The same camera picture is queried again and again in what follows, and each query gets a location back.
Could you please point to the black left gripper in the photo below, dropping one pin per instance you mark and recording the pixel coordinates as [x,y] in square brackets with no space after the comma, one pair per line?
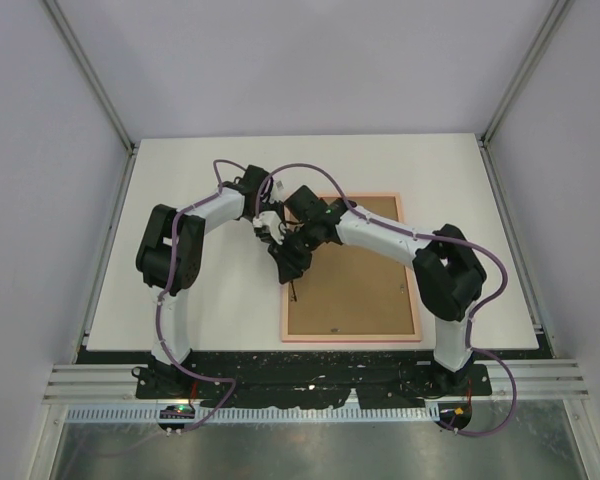
[264,236]

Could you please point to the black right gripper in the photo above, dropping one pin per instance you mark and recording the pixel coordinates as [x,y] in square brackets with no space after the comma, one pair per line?
[291,267]

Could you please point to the red handled screwdriver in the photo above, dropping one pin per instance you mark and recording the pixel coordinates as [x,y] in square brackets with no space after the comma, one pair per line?
[294,297]

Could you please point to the pink picture frame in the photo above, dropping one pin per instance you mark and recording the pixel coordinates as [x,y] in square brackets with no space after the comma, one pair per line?
[410,280]

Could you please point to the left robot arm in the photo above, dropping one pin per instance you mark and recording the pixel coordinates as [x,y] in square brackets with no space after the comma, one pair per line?
[169,259]

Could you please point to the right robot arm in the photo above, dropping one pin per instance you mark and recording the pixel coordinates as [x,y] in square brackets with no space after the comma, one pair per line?
[448,275]

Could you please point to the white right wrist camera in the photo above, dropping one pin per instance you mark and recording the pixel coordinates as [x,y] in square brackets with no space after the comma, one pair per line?
[273,222]

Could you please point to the brown frame backing board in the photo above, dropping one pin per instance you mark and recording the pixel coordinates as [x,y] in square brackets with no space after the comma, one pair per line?
[360,295]

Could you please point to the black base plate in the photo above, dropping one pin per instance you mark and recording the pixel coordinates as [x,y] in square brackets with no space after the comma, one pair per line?
[308,380]

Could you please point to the slotted cable duct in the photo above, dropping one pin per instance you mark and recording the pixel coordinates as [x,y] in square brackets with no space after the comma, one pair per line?
[350,412]

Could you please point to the left aluminium frame post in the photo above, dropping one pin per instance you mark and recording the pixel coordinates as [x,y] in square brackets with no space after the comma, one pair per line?
[73,45]

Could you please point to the aluminium frame post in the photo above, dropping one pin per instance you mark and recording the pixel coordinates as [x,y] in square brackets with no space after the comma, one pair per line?
[73,45]
[541,40]

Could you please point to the right aluminium frame post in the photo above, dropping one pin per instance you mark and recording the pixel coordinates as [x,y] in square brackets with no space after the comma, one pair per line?
[541,40]

